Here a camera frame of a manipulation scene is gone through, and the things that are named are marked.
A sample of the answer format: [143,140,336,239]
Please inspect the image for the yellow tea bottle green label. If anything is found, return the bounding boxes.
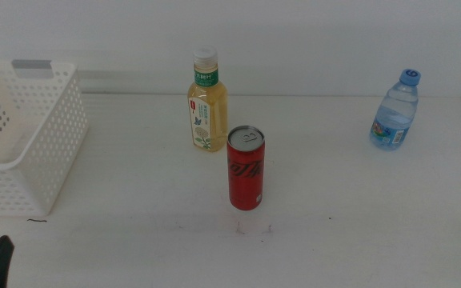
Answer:
[186,45,229,153]

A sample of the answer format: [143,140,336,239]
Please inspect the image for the white perforated plastic basket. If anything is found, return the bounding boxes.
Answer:
[0,59,90,218]

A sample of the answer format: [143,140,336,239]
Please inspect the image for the red cola can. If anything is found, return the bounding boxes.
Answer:
[226,125,267,212]

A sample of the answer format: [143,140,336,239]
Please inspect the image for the small water bottle blue cap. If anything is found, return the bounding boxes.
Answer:
[369,68,422,152]

